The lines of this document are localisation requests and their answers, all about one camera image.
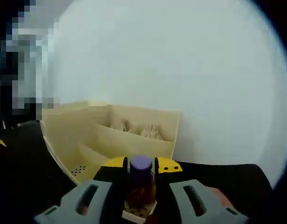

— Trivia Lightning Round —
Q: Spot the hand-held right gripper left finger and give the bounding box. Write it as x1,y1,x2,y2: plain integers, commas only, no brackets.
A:
33,156,131,224

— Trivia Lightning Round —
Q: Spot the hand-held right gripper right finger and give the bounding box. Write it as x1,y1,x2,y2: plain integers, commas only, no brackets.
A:
154,156,249,224

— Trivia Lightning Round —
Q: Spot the beige wooden drawer organizer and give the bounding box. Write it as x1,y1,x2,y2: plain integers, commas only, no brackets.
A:
40,100,182,221

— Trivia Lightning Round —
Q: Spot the purple-capped amber cosmetic bottle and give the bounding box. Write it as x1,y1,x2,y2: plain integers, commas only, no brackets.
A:
125,155,157,207

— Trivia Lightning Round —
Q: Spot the person's right hand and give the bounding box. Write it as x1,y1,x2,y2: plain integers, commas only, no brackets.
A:
209,188,232,209

